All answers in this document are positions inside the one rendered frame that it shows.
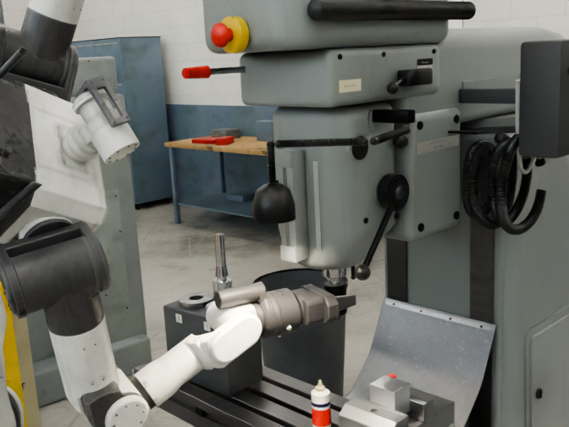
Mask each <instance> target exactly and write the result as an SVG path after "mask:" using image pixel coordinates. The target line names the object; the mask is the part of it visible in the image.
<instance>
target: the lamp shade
mask: <svg viewBox="0 0 569 427"><path fill-rule="evenodd" d="M252 212H253V221H254V222H256V223H259V224H282V223H287V222H290V221H293V220H295V219H296V205H295V200H294V198H293V196H292V194H291V191H290V188H288V187H286V186H284V185H283V184H281V183H278V182H276V183H274V184H269V183H267V184H264V185H262V186H261V187H260V188H259V189H257V190H256V193H255V196H254V199H253V203H252Z"/></svg>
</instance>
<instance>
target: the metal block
mask: <svg viewBox="0 0 569 427"><path fill-rule="evenodd" d="M370 402H374V403H377V404H379V405H382V406H384V407H387V408H391V409H394V410H395V411H398V412H401V413H404V414H406V413H408V412H409V411H410V383H408V382H405V381H403V380H398V379H395V378H392V377H389V376H387V375H384V376H383V377H381V378H379V379H377V380H375V381H374V382H373V383H371V384H370Z"/></svg>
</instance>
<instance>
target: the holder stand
mask: <svg viewBox="0 0 569 427"><path fill-rule="evenodd" d="M212 302H214V299H213V294H211V293H207V292H193V293H188V294H185V295H183V296H181V297H180V298H179V299H178V301H175V302H171V303H169V304H166V305H164V306H163V312H164V323H165V332H166V342H167V351H169V350H171V349H172V348H173V347H175V346H176V345H178V344H179V343H180V342H182V341H183V340H184V339H185V338H186V337H188V336H189V335H191V334H192V335H194V336H200V335H204V334H207V333H211V332H214V329H213V328H211V327H210V326H209V325H208V323H207V319H206V313H207V309H208V307H209V306H210V304H211V303H212ZM261 379H262V349H261V337H260V338H259V339H258V341H257V342H256V343H255V344H254V345H253V346H251V347H250V348H249V349H247V350H246V351H245V352H243V353H242V354H241V355H240V356H239V357H238V358H236V359H235V360H234V361H232V362H231V363H229V364H228V365H226V366H225V367H224V368H221V369H217V368H213V369H203V370H202V371H200V372H199V373H198V374H196V375H195V376H194V377H192V378H191V379H190V380H188V381H190V382H192V383H195V384H198V385H201V386H204V387H206V388H208V389H211V390H214V391H217V392H220V393H223V394H225V395H227V396H232V395H234V394H235V393H236V392H238V391H241V390H243V389H245V388H246V387H247V386H249V385H252V384H254V383H255V382H257V381H259V380H261Z"/></svg>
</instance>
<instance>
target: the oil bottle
mask: <svg viewBox="0 0 569 427"><path fill-rule="evenodd" d="M311 395H312V427H331V409H330V391H329V390H328V389H326V388H325V386H324V385H323V383H322V381H321V380H319V381H318V385H316V389H314V390H312V391H311Z"/></svg>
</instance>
